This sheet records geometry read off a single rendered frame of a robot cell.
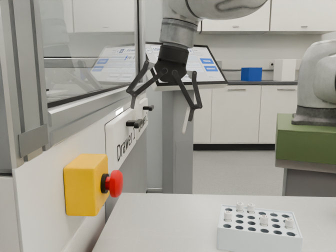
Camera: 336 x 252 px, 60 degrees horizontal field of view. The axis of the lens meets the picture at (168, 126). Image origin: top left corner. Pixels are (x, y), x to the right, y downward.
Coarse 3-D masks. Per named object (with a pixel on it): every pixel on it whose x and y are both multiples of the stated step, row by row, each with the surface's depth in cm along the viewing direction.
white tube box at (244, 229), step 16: (224, 208) 52; (256, 208) 52; (224, 224) 47; (240, 224) 47; (256, 224) 47; (272, 224) 47; (224, 240) 46; (240, 240) 45; (256, 240) 44; (272, 240) 44; (288, 240) 43
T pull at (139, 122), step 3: (129, 120) 75; (132, 120) 75; (135, 120) 75; (138, 120) 75; (141, 120) 77; (126, 123) 74; (129, 123) 73; (132, 123) 73; (135, 123) 71; (138, 123) 72; (141, 123) 77; (135, 126) 71; (138, 126) 72
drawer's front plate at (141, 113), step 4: (140, 100) 108; (144, 100) 110; (140, 104) 100; (144, 104) 110; (140, 108) 100; (140, 112) 100; (144, 112) 110; (136, 116) 92; (140, 116) 100; (144, 116) 110; (144, 124) 111; (136, 128) 92; (144, 128) 111; (136, 132) 93; (140, 132) 100; (136, 136) 93
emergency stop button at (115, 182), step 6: (114, 174) 42; (120, 174) 42; (108, 180) 42; (114, 180) 41; (120, 180) 42; (108, 186) 42; (114, 186) 41; (120, 186) 42; (114, 192) 41; (120, 192) 42
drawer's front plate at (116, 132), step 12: (120, 120) 68; (108, 132) 61; (120, 132) 68; (132, 132) 84; (108, 144) 61; (120, 144) 68; (132, 144) 84; (108, 156) 62; (120, 156) 68; (108, 168) 62
